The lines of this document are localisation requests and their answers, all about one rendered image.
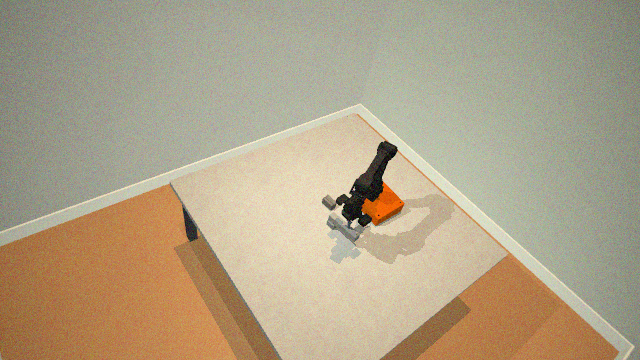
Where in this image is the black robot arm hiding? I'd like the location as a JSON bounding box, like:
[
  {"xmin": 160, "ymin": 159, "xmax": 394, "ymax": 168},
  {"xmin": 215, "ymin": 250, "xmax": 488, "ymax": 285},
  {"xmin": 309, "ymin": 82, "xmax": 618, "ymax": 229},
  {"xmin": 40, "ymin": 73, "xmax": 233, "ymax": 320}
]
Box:
[{"xmin": 341, "ymin": 141, "xmax": 398, "ymax": 221}]

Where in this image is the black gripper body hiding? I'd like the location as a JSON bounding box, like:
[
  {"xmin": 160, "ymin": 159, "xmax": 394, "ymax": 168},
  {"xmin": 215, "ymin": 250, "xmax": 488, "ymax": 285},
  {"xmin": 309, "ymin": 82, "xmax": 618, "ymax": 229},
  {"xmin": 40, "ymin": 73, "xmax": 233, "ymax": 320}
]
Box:
[{"xmin": 336, "ymin": 194, "xmax": 372, "ymax": 227}]

